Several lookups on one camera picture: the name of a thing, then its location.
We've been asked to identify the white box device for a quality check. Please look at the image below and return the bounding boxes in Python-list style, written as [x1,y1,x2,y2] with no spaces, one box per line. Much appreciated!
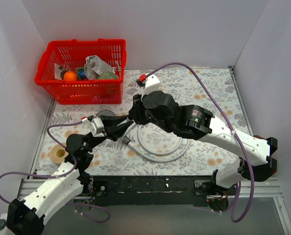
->
[0,213,8,235]

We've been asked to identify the brown tape roll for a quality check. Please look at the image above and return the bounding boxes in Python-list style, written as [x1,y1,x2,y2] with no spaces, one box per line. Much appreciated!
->
[49,144,68,165]

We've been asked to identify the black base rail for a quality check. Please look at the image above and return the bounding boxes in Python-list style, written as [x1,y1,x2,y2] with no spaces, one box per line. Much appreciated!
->
[89,175,212,207]

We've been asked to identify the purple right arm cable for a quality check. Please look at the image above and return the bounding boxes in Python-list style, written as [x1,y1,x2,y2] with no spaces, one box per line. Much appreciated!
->
[146,62,255,223]

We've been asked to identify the grey shower hose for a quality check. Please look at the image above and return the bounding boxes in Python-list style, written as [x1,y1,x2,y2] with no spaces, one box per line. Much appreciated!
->
[120,122,191,162]

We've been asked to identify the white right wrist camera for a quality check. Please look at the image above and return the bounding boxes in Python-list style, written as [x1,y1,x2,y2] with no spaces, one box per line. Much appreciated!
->
[136,74,160,99]

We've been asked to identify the orange fruit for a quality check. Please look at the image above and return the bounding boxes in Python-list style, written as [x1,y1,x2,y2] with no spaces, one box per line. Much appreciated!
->
[63,71,77,82]

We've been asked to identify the green round fruit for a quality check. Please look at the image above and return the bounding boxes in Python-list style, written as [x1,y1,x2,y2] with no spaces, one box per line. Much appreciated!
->
[98,71,119,80]

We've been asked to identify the crumpled grey paper bag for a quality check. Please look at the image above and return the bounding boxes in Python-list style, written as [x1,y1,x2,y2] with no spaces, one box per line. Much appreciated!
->
[84,55,113,80]

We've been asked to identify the red plastic basket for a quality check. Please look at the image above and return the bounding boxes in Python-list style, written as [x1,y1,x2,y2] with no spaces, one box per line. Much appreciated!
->
[34,39,127,105]

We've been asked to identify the floral table mat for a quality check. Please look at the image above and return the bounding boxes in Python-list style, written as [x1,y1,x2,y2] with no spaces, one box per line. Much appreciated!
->
[35,68,249,175]

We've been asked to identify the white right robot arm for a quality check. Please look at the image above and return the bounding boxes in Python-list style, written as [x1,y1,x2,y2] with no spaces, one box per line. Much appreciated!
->
[129,91,278,195]

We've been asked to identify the grey shower head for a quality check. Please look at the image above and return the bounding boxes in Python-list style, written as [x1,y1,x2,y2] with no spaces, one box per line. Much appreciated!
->
[96,110,124,145]

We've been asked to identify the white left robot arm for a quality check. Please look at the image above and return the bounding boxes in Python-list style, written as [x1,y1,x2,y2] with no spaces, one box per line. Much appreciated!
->
[6,116,133,235]

